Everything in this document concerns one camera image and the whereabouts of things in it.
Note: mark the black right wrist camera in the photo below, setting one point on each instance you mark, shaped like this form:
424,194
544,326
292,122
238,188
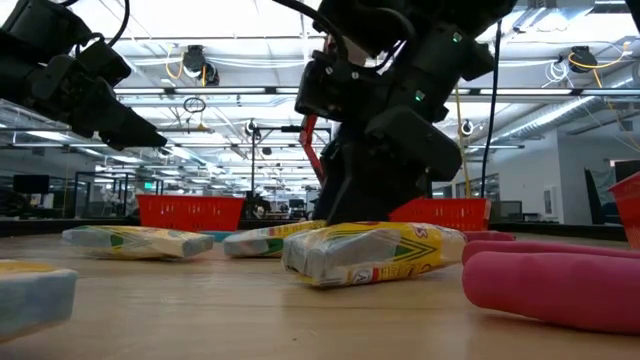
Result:
322,90

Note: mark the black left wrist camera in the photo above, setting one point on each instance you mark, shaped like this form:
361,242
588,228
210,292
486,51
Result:
102,62

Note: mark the distant black rig frame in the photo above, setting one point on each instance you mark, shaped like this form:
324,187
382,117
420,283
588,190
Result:
120,192

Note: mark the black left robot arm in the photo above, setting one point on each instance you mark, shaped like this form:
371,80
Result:
30,45

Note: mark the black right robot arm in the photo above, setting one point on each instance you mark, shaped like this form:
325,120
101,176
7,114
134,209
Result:
450,30

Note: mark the dark computer monitor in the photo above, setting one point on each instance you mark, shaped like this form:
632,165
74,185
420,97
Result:
31,184

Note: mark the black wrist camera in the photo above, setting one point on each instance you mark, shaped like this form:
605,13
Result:
102,62
322,90

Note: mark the yellow crayon pack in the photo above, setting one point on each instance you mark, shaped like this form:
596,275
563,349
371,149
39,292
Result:
265,242
140,242
35,300
370,255

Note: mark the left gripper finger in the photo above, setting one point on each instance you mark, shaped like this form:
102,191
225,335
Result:
135,132

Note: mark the red plastic basket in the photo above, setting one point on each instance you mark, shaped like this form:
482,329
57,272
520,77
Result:
627,210
450,215
190,212

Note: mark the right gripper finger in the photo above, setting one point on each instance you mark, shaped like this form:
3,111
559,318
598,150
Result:
370,195

